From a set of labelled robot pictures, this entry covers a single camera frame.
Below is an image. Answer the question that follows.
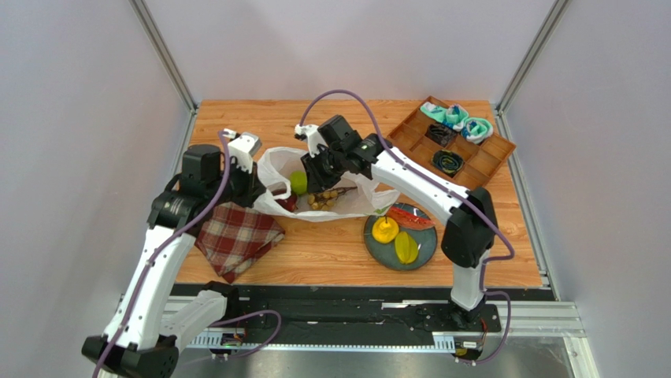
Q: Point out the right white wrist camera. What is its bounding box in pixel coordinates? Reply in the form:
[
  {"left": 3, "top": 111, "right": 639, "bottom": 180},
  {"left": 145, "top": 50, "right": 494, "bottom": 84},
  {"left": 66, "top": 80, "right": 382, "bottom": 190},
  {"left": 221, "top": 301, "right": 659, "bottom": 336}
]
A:
[{"left": 295, "top": 124, "right": 328, "bottom": 158}]

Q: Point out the dark red fake fruit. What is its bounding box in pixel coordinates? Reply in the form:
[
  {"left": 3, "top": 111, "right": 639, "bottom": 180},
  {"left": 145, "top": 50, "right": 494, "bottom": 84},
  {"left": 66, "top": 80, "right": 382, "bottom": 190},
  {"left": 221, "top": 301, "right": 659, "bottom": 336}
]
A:
[{"left": 272, "top": 189, "right": 298, "bottom": 213}]

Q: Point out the wooden compartment tray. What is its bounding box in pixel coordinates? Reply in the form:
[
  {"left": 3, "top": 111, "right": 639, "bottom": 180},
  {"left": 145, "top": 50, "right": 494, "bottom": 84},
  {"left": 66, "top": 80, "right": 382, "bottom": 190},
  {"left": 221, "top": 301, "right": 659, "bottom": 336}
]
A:
[{"left": 384, "top": 107, "right": 516, "bottom": 189}]

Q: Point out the blue white sock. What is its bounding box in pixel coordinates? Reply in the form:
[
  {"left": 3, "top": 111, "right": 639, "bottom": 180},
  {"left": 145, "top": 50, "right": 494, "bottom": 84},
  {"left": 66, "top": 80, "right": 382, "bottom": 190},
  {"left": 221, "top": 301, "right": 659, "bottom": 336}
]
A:
[{"left": 460, "top": 117, "right": 494, "bottom": 145}]

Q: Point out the blue ceramic plate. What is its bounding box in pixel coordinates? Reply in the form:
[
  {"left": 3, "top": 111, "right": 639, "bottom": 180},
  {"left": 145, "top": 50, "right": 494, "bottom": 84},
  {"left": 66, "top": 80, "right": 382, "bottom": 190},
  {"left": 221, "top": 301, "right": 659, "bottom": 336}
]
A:
[{"left": 363, "top": 203, "right": 437, "bottom": 271}]

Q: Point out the white plastic bag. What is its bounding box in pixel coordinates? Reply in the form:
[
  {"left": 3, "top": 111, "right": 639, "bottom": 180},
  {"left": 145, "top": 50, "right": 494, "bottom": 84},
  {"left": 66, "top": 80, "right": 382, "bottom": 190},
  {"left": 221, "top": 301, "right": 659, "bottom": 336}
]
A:
[{"left": 253, "top": 147, "right": 400, "bottom": 222}]

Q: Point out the red plaid cloth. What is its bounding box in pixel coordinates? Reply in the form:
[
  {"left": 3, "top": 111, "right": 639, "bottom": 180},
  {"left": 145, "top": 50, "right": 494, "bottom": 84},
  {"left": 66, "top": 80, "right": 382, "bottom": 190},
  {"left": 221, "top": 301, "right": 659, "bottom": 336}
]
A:
[{"left": 195, "top": 202, "right": 285, "bottom": 284}]

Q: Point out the green fake lime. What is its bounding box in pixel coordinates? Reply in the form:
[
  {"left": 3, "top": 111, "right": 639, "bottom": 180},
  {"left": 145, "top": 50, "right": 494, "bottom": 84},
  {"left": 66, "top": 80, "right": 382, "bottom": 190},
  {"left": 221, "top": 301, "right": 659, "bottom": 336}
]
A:
[{"left": 289, "top": 170, "right": 308, "bottom": 196}]

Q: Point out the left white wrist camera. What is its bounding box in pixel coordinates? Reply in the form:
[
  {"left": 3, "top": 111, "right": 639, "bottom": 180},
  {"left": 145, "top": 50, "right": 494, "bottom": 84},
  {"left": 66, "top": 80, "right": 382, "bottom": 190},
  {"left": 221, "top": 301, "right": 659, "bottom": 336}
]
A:
[{"left": 220, "top": 128, "right": 261, "bottom": 174}]

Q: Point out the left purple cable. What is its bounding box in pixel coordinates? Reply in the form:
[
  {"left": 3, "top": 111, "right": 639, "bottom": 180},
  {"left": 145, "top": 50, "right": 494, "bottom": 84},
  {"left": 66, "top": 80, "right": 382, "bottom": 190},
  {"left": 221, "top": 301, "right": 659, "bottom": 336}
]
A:
[{"left": 90, "top": 131, "right": 283, "bottom": 378}]

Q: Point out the purple cable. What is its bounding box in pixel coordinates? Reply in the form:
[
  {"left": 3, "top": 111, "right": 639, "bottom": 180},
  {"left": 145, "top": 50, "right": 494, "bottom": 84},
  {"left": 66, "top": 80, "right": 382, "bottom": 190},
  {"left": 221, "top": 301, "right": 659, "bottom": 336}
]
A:
[
  {"left": 90, "top": 131, "right": 283, "bottom": 378},
  {"left": 298, "top": 89, "right": 516, "bottom": 365}
]

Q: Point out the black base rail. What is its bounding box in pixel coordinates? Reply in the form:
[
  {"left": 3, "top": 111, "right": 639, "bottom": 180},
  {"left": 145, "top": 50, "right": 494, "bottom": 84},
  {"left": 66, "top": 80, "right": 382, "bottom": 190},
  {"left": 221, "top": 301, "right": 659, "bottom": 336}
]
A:
[{"left": 167, "top": 285, "right": 502, "bottom": 348}]

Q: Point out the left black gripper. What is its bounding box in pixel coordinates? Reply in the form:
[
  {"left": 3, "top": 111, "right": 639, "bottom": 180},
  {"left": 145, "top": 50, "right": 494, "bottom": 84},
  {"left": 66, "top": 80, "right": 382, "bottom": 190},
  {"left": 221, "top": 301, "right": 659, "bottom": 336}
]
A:
[{"left": 206, "top": 156, "right": 266, "bottom": 208}]

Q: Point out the teal white sock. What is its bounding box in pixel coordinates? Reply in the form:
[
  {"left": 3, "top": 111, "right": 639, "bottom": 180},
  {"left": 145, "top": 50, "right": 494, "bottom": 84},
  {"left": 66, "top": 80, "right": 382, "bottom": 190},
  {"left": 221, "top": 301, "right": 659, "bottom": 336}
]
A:
[{"left": 420, "top": 102, "right": 469, "bottom": 132}]

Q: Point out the yellow fake starfruit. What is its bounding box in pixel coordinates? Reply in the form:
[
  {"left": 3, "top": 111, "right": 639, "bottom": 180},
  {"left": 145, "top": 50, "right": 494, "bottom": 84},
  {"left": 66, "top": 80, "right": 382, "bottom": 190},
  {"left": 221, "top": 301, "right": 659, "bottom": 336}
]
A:
[{"left": 394, "top": 232, "right": 419, "bottom": 265}]

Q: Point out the red fake watermelon slice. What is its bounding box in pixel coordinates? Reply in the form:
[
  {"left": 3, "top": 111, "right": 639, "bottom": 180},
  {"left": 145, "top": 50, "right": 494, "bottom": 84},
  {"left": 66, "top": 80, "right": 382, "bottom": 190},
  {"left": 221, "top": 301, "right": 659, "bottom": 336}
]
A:
[{"left": 386, "top": 206, "right": 435, "bottom": 231}]

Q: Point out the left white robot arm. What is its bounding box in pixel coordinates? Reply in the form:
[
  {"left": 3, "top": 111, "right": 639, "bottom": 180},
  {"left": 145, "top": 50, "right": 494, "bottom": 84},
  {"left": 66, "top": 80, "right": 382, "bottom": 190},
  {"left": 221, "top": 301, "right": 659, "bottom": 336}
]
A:
[{"left": 81, "top": 136, "right": 266, "bottom": 377}]

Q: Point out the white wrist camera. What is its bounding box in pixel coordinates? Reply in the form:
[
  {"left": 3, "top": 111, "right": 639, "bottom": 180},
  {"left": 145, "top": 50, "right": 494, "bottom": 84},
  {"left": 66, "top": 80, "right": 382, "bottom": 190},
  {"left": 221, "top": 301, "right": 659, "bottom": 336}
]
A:
[
  {"left": 220, "top": 128, "right": 261, "bottom": 174},
  {"left": 295, "top": 124, "right": 328, "bottom": 158}
]

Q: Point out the brown fake longan bunch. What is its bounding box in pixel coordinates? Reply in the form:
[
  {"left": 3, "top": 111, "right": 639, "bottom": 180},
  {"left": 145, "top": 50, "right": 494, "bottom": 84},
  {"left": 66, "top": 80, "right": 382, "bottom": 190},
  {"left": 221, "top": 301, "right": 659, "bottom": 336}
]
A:
[{"left": 307, "top": 187, "right": 355, "bottom": 211}]

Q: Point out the yellow fake pear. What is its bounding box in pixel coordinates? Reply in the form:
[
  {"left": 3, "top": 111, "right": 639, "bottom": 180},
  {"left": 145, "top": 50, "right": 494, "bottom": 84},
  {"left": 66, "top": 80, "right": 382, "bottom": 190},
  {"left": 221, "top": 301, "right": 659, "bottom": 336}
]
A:
[{"left": 371, "top": 217, "right": 400, "bottom": 244}]

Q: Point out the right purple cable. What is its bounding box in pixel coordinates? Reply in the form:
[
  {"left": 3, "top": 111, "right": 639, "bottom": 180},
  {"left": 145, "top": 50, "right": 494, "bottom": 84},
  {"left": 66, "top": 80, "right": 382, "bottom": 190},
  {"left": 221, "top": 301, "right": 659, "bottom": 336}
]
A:
[{"left": 298, "top": 89, "right": 516, "bottom": 365}]

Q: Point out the black sock roll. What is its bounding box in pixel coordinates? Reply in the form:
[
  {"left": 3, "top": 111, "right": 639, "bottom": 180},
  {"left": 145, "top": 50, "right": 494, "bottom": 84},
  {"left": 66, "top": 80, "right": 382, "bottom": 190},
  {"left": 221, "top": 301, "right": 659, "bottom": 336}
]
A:
[{"left": 424, "top": 124, "right": 458, "bottom": 147}]

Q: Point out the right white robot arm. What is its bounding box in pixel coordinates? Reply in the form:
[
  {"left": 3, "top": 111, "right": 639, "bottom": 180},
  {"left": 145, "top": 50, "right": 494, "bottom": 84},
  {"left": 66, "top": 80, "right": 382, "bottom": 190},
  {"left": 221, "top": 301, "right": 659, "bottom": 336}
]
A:
[{"left": 295, "top": 115, "right": 496, "bottom": 312}]

